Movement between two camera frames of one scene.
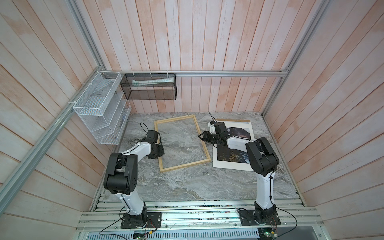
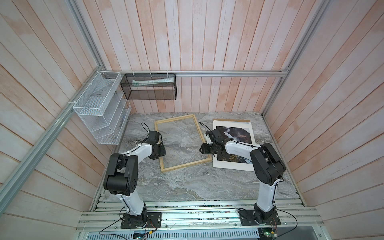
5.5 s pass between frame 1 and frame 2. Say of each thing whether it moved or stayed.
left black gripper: stayed
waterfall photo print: stayed
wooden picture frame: stayed
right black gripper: moved
